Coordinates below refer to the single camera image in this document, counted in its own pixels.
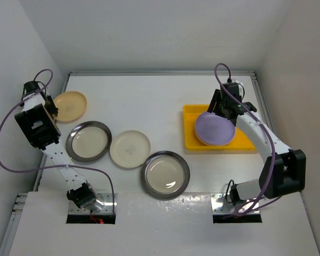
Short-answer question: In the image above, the orange plastic plate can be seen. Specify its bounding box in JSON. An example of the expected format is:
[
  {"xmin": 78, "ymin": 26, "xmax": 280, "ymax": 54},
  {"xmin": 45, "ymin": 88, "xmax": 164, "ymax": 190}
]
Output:
[{"xmin": 53, "ymin": 91, "xmax": 87, "ymax": 122}]

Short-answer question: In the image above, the purple plastic plate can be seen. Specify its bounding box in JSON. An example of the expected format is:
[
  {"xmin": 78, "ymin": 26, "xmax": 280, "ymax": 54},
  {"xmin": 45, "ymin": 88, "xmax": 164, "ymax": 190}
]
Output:
[{"xmin": 194, "ymin": 112, "xmax": 236, "ymax": 146}]

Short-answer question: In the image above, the steel rimmed plate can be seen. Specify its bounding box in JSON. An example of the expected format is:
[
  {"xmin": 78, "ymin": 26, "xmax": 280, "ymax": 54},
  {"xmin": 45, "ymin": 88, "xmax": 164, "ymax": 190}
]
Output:
[
  {"xmin": 65, "ymin": 121, "xmax": 112, "ymax": 163},
  {"xmin": 140, "ymin": 150, "xmax": 190, "ymax": 201}
]

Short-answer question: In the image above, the cream plastic plate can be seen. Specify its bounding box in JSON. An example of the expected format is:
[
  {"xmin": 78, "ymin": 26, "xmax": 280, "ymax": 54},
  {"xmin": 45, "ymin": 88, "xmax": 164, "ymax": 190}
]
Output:
[{"xmin": 109, "ymin": 130, "xmax": 151, "ymax": 169}]

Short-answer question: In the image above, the pink plastic plate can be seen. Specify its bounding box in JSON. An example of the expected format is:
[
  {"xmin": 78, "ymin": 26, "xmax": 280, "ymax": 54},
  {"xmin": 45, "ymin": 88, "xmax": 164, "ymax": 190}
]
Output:
[{"xmin": 194, "ymin": 128, "xmax": 215, "ymax": 146}]

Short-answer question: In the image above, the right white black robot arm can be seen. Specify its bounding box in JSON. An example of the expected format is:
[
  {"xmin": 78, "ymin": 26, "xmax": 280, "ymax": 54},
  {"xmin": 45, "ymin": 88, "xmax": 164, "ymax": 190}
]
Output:
[{"xmin": 207, "ymin": 79, "xmax": 306, "ymax": 206}]

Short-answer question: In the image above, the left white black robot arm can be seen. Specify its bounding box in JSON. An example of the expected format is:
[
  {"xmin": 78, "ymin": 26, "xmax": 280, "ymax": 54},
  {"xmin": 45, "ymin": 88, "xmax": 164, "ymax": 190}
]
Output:
[{"xmin": 14, "ymin": 81, "xmax": 97, "ymax": 211}]

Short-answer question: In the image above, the yellow plastic bin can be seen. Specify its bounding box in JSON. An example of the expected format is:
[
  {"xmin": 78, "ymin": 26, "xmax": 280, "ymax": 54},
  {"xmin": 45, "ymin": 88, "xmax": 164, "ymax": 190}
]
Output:
[{"xmin": 182, "ymin": 105, "xmax": 256, "ymax": 152}]

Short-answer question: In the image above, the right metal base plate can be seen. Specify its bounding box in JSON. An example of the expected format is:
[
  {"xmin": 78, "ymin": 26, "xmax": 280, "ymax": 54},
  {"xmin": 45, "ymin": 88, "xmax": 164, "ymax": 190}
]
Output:
[{"xmin": 210, "ymin": 193, "xmax": 254, "ymax": 215}]

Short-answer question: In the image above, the metal base plate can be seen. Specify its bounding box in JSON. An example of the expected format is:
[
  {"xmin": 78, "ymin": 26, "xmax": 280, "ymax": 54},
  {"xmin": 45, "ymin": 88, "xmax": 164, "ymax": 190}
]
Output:
[
  {"xmin": 68, "ymin": 193, "xmax": 117, "ymax": 215},
  {"xmin": 210, "ymin": 193, "xmax": 254, "ymax": 215}
]

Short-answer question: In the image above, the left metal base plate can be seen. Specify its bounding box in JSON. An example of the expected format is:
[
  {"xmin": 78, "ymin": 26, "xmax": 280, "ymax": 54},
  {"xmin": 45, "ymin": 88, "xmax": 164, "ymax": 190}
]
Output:
[{"xmin": 68, "ymin": 193, "xmax": 117, "ymax": 215}]

